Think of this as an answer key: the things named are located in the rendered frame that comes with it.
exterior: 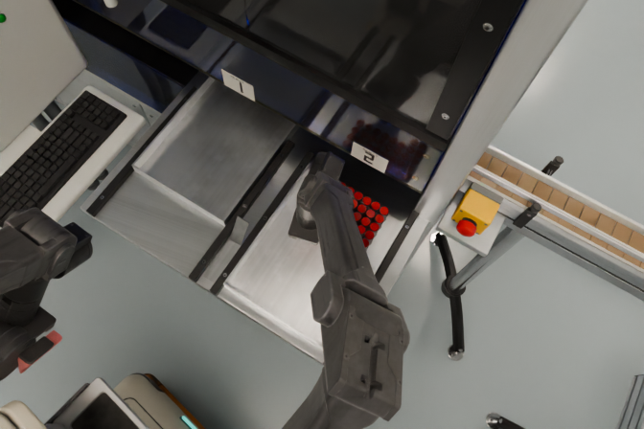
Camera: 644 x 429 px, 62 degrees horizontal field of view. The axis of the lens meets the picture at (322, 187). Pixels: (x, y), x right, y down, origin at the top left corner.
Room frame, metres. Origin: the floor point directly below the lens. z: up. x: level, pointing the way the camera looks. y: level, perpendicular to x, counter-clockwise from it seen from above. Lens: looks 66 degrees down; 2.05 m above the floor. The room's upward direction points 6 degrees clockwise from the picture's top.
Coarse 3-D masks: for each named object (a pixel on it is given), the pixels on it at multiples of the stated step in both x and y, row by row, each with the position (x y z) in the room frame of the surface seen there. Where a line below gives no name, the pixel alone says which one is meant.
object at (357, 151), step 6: (354, 144) 0.56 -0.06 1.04; (354, 150) 0.56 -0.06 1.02; (360, 150) 0.55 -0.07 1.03; (366, 150) 0.54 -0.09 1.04; (354, 156) 0.56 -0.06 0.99; (360, 156) 0.55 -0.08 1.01; (378, 156) 0.53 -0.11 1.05; (366, 162) 0.54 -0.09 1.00; (372, 162) 0.54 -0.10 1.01; (378, 162) 0.53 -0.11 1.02; (384, 162) 0.53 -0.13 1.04; (378, 168) 0.53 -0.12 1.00; (384, 168) 0.52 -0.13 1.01
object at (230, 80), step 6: (222, 72) 0.71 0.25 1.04; (228, 78) 0.70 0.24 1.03; (234, 78) 0.69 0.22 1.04; (228, 84) 0.70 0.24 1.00; (234, 84) 0.69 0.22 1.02; (246, 84) 0.68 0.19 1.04; (240, 90) 0.69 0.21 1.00; (246, 90) 0.68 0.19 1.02; (252, 90) 0.67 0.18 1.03; (246, 96) 0.68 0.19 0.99; (252, 96) 0.67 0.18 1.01
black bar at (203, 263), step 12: (288, 144) 0.62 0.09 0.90; (276, 156) 0.58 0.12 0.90; (276, 168) 0.55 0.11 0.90; (264, 180) 0.52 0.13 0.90; (252, 192) 0.48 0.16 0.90; (252, 204) 0.46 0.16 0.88; (240, 216) 0.42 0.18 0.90; (228, 228) 0.39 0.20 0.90; (216, 240) 0.36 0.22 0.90; (216, 252) 0.33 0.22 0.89; (204, 264) 0.30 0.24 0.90; (192, 276) 0.27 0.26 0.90
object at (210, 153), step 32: (192, 96) 0.71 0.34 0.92; (224, 96) 0.75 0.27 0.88; (192, 128) 0.64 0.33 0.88; (224, 128) 0.65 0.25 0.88; (256, 128) 0.66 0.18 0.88; (288, 128) 0.67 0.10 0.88; (160, 160) 0.55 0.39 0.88; (192, 160) 0.56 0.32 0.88; (224, 160) 0.57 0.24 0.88; (256, 160) 0.57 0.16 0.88; (192, 192) 0.47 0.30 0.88; (224, 192) 0.48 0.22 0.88; (224, 224) 0.40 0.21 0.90
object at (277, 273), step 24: (288, 192) 0.48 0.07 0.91; (288, 216) 0.44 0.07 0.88; (264, 240) 0.38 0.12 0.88; (288, 240) 0.38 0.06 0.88; (384, 240) 0.41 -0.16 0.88; (240, 264) 0.31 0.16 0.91; (264, 264) 0.32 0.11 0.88; (288, 264) 0.33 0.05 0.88; (312, 264) 0.33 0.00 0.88; (240, 288) 0.26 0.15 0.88; (264, 288) 0.27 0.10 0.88; (288, 288) 0.27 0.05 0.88; (312, 288) 0.28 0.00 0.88; (264, 312) 0.22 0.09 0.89; (288, 312) 0.22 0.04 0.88; (312, 336) 0.18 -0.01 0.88
